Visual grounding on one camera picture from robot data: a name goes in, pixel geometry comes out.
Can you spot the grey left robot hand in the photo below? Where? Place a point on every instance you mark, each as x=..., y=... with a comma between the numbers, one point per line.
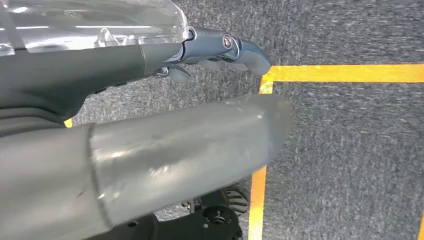
x=66, y=66

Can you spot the yellow floor tape square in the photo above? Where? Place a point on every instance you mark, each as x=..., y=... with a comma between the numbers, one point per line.
x=331, y=73

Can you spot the black robot foot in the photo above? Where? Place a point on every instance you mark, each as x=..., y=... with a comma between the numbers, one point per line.
x=198, y=228

